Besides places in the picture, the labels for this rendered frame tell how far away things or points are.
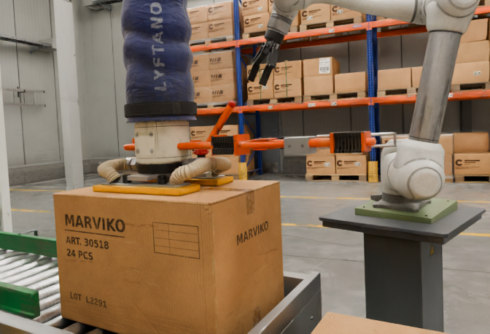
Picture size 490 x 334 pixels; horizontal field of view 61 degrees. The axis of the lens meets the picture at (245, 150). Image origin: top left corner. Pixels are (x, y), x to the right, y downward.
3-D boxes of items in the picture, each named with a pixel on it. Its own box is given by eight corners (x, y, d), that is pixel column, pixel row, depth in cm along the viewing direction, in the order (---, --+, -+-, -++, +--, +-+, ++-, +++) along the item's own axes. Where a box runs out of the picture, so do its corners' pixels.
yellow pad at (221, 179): (135, 183, 145) (135, 169, 144) (154, 179, 153) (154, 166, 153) (217, 186, 128) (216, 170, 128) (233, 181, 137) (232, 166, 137)
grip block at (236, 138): (209, 156, 118) (208, 136, 117) (227, 153, 126) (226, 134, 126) (235, 156, 114) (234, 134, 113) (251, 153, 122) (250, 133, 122)
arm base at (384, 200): (380, 196, 185) (380, 184, 185) (432, 202, 171) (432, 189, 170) (362, 206, 172) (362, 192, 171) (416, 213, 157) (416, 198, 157)
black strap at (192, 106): (109, 118, 127) (108, 105, 127) (158, 118, 147) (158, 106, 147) (166, 114, 116) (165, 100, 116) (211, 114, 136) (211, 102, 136)
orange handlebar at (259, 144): (97, 153, 142) (96, 143, 142) (155, 147, 168) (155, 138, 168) (373, 149, 97) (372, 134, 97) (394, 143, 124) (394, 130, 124)
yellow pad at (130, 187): (92, 192, 128) (90, 176, 128) (116, 187, 137) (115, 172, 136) (179, 196, 112) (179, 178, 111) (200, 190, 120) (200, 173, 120)
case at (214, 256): (60, 317, 132) (52, 192, 129) (148, 276, 166) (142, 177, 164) (219, 362, 102) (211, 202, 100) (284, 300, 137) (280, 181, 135)
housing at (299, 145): (283, 154, 108) (282, 138, 108) (293, 152, 114) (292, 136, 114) (308, 154, 105) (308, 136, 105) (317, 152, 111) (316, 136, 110)
